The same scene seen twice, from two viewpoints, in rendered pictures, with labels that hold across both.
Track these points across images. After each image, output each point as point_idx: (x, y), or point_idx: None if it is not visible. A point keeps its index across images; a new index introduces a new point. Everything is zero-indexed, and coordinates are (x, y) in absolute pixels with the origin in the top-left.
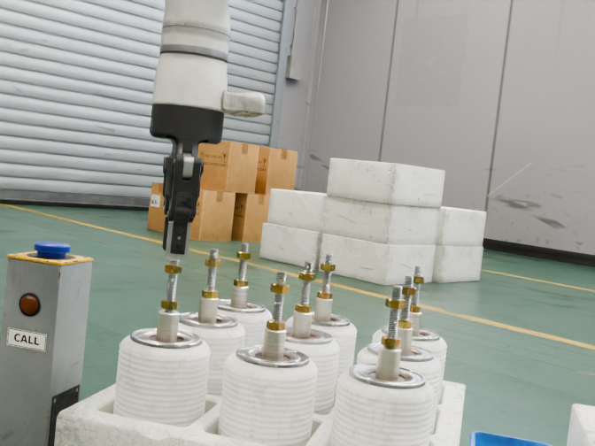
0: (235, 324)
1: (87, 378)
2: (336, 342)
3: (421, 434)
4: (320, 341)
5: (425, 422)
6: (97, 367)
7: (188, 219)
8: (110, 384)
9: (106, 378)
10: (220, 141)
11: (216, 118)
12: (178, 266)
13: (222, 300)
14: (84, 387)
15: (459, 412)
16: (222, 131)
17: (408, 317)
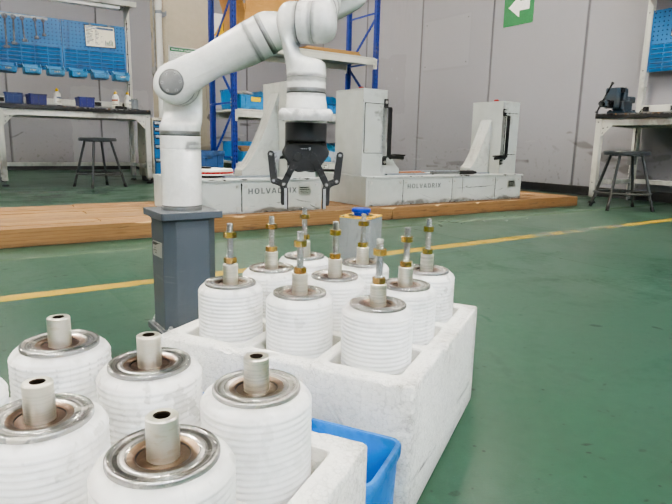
0: (353, 265)
1: (620, 364)
2: (329, 284)
3: (201, 315)
4: (313, 276)
5: (202, 308)
6: (660, 367)
7: (276, 184)
8: (615, 372)
9: (632, 371)
10: (300, 139)
11: (290, 126)
12: (300, 214)
13: (440, 266)
14: (594, 363)
15: (310, 366)
16: (302, 133)
17: (297, 264)
